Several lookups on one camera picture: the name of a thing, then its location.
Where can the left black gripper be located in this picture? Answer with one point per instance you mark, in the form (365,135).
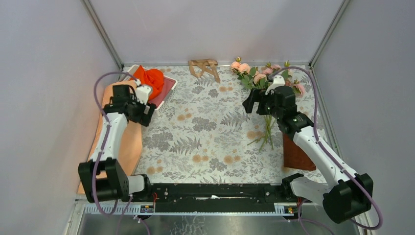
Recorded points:
(144,118)

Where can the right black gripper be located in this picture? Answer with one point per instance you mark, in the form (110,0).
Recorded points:
(256,95)

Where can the pink fake flower bunch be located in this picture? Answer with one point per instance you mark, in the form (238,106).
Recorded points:
(254,78)

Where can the white plastic basket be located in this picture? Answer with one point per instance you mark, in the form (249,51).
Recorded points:
(132,69)

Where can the beige orange wrapping paper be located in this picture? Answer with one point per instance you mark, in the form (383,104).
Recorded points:
(131,143)

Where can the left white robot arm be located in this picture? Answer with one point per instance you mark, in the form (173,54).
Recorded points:
(102,177)

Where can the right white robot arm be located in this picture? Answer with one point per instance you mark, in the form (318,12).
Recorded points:
(345,193)

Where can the orange cloth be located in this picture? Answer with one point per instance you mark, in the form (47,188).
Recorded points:
(153,78)

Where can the dark red cloth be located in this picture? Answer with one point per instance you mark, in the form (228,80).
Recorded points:
(168,88)

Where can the tan ribbon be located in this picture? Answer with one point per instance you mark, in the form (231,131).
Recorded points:
(198,67)

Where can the floral table cloth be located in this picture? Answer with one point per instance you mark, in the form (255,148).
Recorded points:
(202,134)

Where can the brown wooden block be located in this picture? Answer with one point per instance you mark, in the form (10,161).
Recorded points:
(294,157)

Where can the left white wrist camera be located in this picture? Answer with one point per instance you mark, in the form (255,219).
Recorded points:
(142,92)

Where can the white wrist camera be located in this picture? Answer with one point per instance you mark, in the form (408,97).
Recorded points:
(278,81)
(142,92)

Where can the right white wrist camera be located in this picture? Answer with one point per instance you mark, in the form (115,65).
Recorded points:
(278,81)

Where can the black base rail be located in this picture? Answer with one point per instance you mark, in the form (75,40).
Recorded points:
(215,198)

